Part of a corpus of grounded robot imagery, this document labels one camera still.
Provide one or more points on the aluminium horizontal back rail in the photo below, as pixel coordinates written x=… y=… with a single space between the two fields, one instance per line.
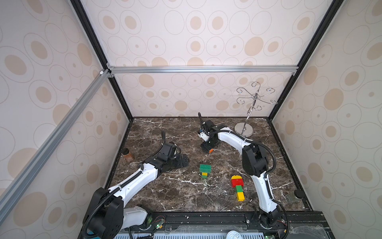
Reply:
x=112 y=70

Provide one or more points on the green long lego brick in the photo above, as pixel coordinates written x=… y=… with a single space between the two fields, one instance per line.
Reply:
x=204 y=168

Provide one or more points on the black round knob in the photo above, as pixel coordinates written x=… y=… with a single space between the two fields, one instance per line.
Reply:
x=299 y=194

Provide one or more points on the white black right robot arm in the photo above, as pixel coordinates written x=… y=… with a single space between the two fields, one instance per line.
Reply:
x=257 y=160

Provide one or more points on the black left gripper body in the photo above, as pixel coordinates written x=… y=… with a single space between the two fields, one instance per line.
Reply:
x=177 y=162

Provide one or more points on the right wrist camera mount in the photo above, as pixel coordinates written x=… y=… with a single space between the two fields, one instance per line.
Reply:
x=203 y=135

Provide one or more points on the black vertical frame post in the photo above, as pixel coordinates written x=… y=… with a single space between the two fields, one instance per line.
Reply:
x=317 y=37
x=95 y=43

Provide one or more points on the yellow square lego brick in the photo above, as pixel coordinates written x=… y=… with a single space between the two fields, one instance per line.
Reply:
x=240 y=196

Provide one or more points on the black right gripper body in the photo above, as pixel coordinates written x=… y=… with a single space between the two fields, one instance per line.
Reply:
x=207 y=143

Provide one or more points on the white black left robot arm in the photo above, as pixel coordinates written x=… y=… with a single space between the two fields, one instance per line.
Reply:
x=107 y=213

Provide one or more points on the brown cup at left wall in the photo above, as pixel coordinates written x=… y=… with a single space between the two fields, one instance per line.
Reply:
x=127 y=155

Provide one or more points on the red long lego brick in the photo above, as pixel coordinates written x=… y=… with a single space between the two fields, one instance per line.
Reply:
x=237 y=182

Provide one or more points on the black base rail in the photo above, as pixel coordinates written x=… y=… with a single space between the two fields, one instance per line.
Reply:
x=214 y=225

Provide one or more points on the aluminium left diagonal rail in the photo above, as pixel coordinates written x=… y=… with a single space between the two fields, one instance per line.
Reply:
x=31 y=170

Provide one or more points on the black vertical frame post left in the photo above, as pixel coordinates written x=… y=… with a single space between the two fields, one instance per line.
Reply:
x=95 y=43

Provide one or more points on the black vertical frame post right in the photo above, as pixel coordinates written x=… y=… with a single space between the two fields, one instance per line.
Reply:
x=317 y=37

